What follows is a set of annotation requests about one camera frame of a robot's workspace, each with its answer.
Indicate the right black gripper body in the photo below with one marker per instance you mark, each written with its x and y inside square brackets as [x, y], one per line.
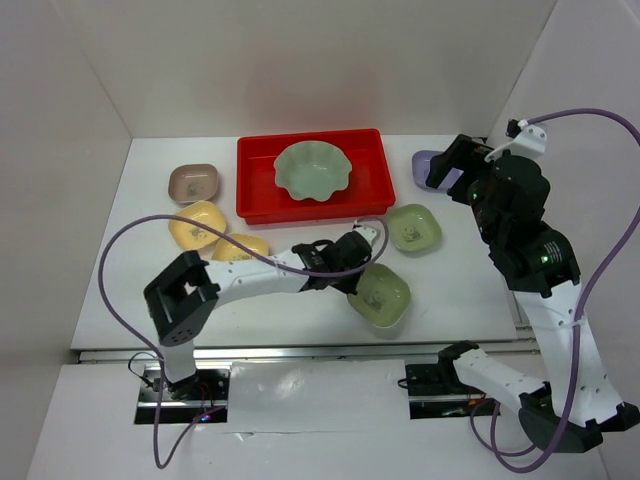
[482, 211]

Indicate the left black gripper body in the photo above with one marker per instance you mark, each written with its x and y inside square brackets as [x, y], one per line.
[345, 282]

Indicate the green square panda plate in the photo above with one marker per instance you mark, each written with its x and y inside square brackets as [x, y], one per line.
[382, 297]

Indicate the large green scalloped bowl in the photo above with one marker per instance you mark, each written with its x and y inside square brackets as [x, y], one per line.
[312, 170]

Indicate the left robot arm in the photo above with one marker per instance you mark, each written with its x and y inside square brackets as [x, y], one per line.
[182, 297]

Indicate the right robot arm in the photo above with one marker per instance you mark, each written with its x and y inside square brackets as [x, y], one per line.
[570, 411]

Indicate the red plastic bin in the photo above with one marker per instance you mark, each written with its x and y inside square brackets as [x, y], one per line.
[260, 201]

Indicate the purple square panda plate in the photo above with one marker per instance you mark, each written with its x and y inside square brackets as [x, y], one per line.
[421, 166]

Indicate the green square plate upper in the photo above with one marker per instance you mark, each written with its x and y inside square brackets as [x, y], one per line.
[413, 229]

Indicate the yellow square panda plate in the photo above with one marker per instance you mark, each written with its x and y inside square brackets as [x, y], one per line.
[226, 251]

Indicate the yellow square plate upper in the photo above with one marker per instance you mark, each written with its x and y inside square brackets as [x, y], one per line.
[192, 237]

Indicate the pink square panda plate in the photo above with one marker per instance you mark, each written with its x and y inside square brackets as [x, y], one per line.
[193, 182]

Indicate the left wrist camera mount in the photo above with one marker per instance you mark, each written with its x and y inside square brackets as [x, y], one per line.
[370, 234]

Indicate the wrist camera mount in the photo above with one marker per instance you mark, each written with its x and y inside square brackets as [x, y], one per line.
[370, 234]
[525, 140]

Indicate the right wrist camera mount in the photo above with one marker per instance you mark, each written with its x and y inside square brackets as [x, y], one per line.
[525, 140]

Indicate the aluminium mounting rail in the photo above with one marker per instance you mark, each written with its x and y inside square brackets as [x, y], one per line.
[524, 345]

